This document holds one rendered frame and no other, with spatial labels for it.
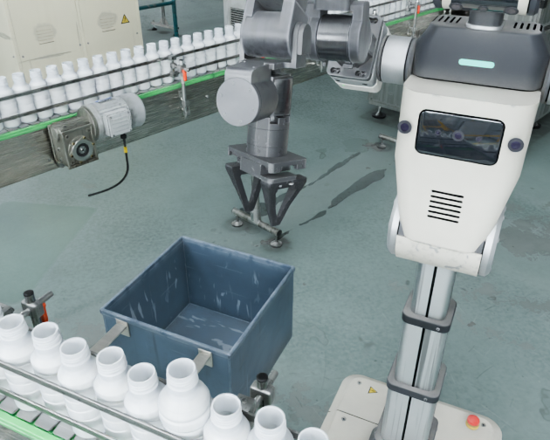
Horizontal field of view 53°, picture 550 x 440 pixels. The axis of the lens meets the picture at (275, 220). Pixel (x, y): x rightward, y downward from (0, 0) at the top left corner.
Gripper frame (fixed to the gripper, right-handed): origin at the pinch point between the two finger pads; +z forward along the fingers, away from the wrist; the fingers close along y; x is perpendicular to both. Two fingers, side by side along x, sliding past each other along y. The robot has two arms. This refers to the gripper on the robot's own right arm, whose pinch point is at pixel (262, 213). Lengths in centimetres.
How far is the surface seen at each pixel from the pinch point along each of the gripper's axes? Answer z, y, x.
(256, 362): 44, -19, 16
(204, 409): 19.9, 11.1, -16.0
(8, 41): 13, -384, 66
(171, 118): 20, -147, 67
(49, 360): 21.8, -11.5, -28.0
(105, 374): 19.8, -2.0, -23.6
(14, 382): 27.9, -17.4, -31.7
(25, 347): 21.7, -16.3, -29.8
